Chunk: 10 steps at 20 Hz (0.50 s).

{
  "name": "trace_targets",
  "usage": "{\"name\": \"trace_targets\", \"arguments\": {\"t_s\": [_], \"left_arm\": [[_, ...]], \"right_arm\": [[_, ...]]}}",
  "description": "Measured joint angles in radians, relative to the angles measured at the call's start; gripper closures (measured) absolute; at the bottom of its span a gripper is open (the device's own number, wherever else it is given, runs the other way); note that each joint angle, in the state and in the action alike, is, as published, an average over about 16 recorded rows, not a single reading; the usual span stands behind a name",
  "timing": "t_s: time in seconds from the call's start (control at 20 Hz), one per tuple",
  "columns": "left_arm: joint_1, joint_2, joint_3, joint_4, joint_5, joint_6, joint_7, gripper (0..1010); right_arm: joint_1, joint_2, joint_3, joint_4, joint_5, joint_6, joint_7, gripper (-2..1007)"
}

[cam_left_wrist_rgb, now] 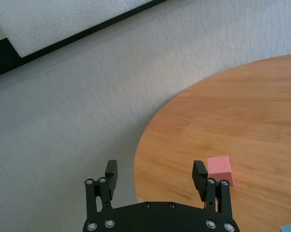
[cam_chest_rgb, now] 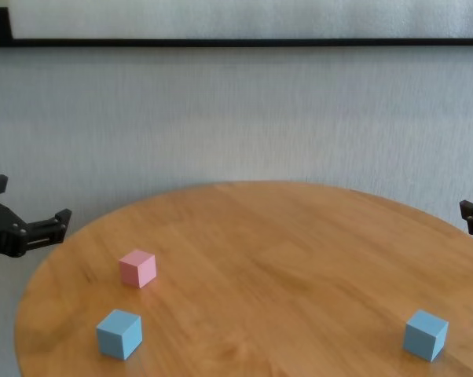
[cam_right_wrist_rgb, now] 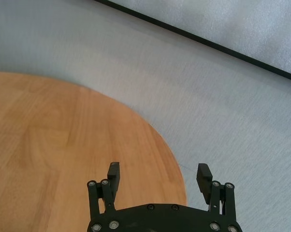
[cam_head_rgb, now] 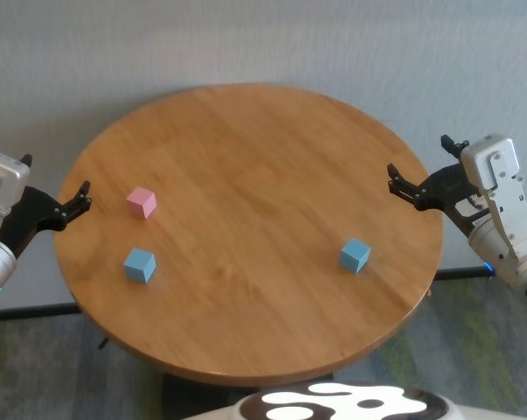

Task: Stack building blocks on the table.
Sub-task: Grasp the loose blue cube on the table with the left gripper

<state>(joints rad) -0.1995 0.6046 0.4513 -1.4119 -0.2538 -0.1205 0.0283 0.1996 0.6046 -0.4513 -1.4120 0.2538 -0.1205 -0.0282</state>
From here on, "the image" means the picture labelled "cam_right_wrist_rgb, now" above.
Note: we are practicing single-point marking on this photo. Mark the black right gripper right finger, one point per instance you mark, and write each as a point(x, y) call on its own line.
point(204, 183)

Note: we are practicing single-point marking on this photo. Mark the black wall trim strip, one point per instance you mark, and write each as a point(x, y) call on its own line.
point(196, 37)

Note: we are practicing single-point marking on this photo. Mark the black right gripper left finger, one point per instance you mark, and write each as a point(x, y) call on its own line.
point(111, 186)

